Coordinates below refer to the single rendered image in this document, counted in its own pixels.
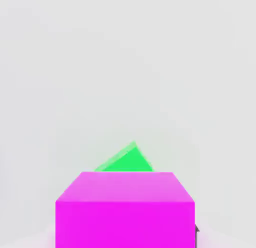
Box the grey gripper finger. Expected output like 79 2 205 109
194 223 201 248

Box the small magenta cube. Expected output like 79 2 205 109
55 171 196 248

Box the small green cube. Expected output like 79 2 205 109
93 140 155 173

